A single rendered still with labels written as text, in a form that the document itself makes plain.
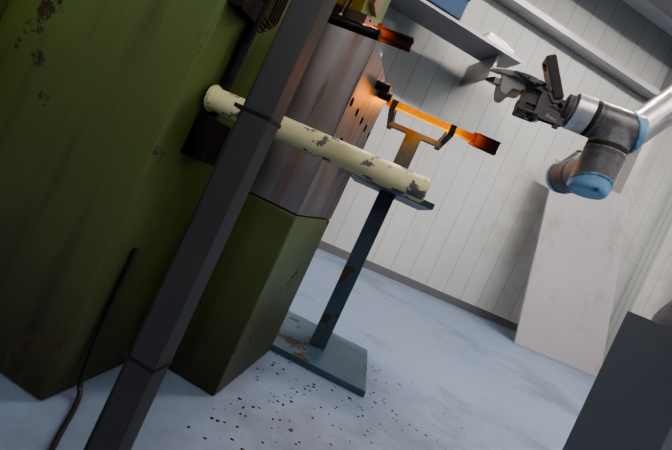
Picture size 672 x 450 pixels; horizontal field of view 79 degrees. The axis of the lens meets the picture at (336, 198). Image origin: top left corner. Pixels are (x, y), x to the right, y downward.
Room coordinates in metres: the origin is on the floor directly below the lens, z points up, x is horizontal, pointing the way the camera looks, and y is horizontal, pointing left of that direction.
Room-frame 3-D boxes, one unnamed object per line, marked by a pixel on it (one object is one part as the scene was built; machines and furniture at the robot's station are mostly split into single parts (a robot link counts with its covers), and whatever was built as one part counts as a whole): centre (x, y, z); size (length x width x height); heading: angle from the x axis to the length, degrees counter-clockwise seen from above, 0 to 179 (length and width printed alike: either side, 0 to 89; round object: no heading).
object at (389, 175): (0.74, 0.08, 0.62); 0.44 x 0.05 x 0.05; 78
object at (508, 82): (1.01, -0.26, 0.98); 0.09 x 0.03 x 0.06; 93
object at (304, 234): (1.20, 0.30, 0.23); 0.56 x 0.38 x 0.47; 78
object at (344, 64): (1.20, 0.30, 0.69); 0.56 x 0.38 x 0.45; 78
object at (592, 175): (1.00, -0.54, 0.86); 0.12 x 0.09 x 0.12; 175
